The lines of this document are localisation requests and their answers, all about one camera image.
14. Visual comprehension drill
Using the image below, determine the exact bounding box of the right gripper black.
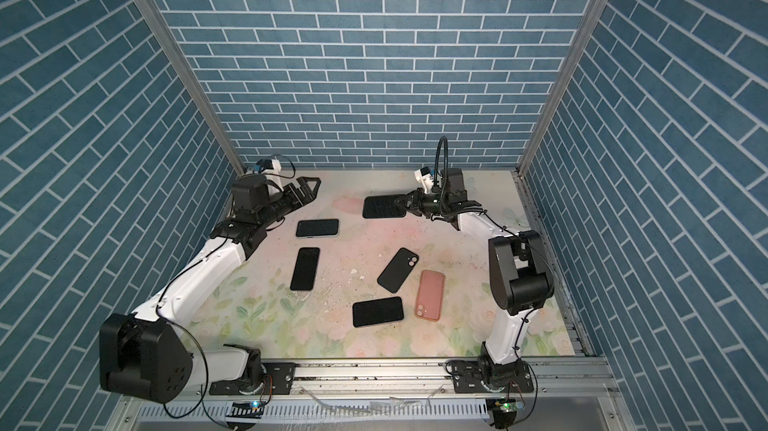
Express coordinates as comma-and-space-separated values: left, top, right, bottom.
395, 189, 450, 220

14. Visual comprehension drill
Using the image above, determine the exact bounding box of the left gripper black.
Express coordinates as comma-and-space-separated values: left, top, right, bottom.
255, 176, 320, 230

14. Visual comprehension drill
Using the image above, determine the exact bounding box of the blue phone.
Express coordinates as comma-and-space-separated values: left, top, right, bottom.
295, 219, 340, 238

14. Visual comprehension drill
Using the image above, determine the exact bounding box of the black phone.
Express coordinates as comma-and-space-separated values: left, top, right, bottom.
352, 296, 404, 328
362, 194, 407, 219
290, 247, 320, 292

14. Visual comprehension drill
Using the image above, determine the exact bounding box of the black phone case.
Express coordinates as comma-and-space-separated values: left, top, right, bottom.
377, 248, 419, 293

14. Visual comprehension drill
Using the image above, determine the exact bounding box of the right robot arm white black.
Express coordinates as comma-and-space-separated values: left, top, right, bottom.
396, 168, 555, 391

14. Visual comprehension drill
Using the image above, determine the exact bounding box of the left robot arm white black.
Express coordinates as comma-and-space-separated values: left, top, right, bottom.
99, 174, 321, 404

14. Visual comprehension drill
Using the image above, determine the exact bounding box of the pink phone case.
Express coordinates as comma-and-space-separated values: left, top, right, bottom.
414, 270, 446, 322

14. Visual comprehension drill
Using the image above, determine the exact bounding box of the right controller board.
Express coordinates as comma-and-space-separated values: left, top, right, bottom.
485, 398, 521, 430

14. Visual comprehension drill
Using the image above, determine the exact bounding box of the controller board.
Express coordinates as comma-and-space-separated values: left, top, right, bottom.
226, 401, 264, 421
485, 398, 521, 430

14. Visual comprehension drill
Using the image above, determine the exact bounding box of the left controller board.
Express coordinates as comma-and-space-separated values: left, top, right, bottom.
226, 401, 264, 421

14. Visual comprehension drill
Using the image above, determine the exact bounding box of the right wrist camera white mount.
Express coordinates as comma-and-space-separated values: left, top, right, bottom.
414, 167, 435, 194

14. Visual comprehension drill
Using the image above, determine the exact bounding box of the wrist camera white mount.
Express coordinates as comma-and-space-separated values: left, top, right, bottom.
254, 155, 282, 175
414, 167, 435, 194

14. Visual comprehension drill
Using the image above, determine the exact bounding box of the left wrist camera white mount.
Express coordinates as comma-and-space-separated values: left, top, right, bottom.
254, 155, 282, 175

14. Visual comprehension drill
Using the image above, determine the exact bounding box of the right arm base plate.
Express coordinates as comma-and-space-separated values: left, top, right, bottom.
443, 358, 535, 394

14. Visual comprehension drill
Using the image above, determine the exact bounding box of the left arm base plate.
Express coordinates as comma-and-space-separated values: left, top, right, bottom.
208, 361, 297, 396

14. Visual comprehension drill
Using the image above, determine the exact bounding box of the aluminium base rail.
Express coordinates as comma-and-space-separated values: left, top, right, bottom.
106, 356, 634, 430

